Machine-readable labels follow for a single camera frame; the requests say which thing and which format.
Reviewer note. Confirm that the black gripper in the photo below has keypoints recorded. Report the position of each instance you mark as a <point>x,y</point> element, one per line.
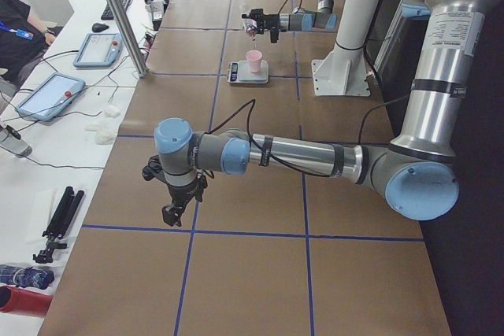
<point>180,193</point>
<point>272,20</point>

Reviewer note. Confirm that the glass sauce dispenser bottle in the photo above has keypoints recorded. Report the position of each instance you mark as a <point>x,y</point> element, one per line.
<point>251,27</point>

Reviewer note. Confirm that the digital kitchen scale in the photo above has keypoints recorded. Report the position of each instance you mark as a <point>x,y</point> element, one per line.
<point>238,72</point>

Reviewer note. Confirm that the black folded tripod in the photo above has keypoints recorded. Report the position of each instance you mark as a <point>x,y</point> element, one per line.
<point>59,224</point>

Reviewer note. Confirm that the crumpled white tissue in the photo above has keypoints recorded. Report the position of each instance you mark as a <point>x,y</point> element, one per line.
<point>105,127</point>

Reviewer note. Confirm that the blue folded umbrella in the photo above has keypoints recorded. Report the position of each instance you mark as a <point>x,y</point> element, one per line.
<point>26,277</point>

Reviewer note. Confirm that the near teach pendant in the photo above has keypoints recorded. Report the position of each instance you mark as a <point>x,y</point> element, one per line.
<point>51,97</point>

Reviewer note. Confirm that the teach pendant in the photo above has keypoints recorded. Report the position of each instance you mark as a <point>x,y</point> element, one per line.
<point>51,97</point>
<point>99,50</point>

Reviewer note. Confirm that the far teach pendant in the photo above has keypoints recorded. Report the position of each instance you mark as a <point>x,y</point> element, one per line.
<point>99,50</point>

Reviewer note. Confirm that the black computer mouse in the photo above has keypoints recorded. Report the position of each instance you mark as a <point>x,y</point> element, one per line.
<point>99,27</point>

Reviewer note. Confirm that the red cylinder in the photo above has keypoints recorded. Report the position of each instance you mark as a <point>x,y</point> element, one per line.
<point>17,301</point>

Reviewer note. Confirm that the seated person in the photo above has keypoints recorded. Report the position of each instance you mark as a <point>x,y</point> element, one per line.
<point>24,40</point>

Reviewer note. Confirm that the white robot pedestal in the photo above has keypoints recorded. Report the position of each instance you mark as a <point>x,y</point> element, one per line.
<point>343,71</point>

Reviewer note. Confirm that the aluminium frame post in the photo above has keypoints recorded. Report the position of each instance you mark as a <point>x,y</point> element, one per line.
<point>128,36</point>

